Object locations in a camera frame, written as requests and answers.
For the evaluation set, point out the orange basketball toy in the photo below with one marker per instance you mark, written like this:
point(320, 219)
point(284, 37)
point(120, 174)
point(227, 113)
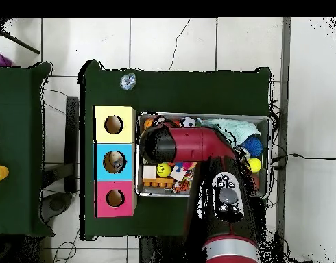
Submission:
point(147, 123)

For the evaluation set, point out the bottle with blue label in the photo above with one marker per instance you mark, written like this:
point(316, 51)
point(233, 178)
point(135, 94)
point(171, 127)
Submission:
point(128, 81)

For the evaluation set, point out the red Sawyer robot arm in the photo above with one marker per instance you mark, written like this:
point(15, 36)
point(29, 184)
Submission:
point(198, 145)

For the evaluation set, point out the silver mesh bin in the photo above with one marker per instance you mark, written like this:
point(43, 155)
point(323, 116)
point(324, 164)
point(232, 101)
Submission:
point(157, 194)

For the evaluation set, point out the wooden box with three holes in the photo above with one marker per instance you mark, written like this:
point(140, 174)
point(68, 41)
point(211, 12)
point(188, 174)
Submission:
point(102, 137)

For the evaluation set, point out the yellow smiley face ball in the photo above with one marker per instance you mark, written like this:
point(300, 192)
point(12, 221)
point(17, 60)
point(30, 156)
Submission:
point(164, 169)

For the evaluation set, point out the black and white soccer ball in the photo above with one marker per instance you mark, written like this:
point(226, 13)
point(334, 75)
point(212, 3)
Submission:
point(188, 122)

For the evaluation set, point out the orange tiger plush toy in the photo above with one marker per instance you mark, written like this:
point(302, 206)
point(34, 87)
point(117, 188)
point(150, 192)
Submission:
point(181, 187)

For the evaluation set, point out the mint green cloth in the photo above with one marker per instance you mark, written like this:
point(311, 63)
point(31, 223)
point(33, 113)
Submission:
point(236, 128)

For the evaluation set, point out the blue spiky ball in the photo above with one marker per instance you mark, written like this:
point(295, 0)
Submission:
point(253, 145)

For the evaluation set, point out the plain yellow ball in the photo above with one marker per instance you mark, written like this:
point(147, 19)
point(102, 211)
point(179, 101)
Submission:
point(255, 164)

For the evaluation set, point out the black flat panel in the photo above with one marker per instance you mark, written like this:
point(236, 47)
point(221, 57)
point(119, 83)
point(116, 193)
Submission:
point(72, 137)

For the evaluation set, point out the gray round base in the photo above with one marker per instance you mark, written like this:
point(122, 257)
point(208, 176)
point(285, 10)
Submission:
point(57, 204)

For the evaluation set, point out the yellow cup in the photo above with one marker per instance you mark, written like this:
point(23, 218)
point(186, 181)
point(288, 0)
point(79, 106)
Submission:
point(3, 172)

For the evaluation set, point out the black rod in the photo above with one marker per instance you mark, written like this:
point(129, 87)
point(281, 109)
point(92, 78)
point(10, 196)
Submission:
point(22, 43)

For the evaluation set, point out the purple object on floor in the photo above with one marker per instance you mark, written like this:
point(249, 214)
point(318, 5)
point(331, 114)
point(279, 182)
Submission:
point(2, 60)

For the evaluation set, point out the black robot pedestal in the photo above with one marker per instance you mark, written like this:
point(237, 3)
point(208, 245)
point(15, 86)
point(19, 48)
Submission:
point(162, 252)

